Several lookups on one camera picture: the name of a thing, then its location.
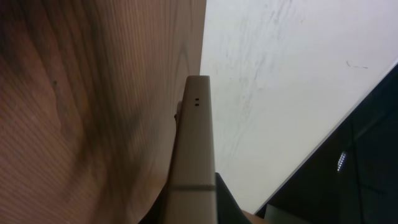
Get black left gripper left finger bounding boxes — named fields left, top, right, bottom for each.
left=139, top=184, right=168, bottom=224

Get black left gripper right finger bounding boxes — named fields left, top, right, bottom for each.
left=215, top=172, right=252, bottom=224

